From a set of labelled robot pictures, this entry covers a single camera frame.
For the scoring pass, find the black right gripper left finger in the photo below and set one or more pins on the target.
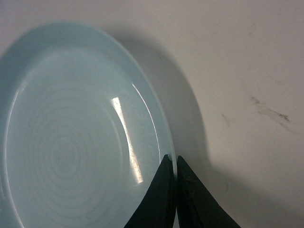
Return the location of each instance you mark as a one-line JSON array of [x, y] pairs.
[[157, 209]]

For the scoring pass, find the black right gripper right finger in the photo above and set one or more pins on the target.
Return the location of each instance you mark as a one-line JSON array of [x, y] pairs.
[[196, 207]]

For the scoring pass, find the light blue round tray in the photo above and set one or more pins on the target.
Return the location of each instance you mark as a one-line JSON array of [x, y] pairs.
[[82, 131]]

